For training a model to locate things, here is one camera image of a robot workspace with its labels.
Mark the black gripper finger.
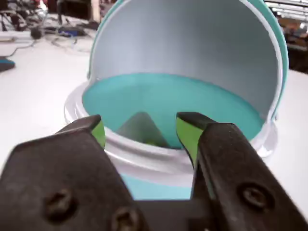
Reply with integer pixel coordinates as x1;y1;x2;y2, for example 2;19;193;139
0;114;150;231
175;111;308;231

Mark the teal whale-shaped bin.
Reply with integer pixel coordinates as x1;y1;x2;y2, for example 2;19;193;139
64;0;289;202

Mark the teal edged black pad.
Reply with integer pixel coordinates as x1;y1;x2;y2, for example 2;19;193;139
0;56;16;73

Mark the small round black object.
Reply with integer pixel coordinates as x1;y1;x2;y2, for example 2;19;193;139
30;26;44;39

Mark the blue box device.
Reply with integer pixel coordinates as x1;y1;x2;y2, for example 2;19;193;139
57;26;87;37

